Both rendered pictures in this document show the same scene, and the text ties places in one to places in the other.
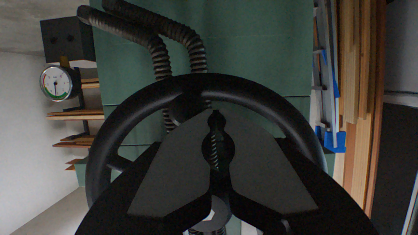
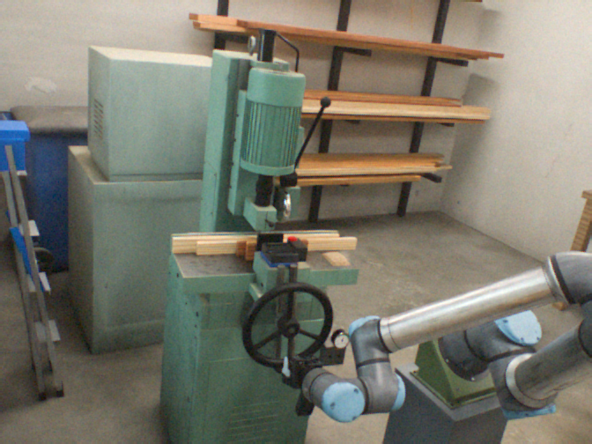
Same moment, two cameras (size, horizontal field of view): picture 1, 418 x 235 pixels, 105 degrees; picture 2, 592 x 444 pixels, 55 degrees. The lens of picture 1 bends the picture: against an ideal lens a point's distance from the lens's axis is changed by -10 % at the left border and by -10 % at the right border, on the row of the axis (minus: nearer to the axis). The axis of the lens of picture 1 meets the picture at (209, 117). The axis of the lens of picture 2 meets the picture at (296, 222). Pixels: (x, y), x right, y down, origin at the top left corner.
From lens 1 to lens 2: 1.66 m
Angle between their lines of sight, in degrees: 39
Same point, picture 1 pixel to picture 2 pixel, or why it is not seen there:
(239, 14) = (240, 368)
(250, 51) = (236, 351)
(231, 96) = (275, 363)
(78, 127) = (447, 69)
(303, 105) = (206, 324)
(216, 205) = (287, 333)
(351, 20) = not seen: outside the picture
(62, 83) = (338, 340)
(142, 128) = (306, 307)
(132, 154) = not seen: hidden behind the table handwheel
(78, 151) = (469, 11)
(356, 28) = not seen: outside the picture
